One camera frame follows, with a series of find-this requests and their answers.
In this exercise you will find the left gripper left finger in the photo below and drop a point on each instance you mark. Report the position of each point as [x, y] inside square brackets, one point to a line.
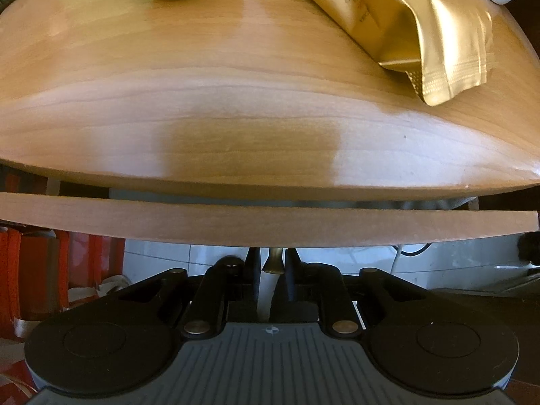
[199, 307]

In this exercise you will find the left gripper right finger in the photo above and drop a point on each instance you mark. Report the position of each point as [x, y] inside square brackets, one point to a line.
[343, 305]

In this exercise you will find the wooden drawer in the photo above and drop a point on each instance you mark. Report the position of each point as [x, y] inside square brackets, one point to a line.
[265, 227]

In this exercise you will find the gold tea pouch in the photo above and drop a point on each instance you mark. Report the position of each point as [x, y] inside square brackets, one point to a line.
[443, 46]

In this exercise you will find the red gift bag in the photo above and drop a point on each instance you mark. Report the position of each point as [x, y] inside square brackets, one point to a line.
[45, 271]

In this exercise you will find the wooden side table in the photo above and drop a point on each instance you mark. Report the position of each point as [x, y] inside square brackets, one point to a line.
[251, 98]

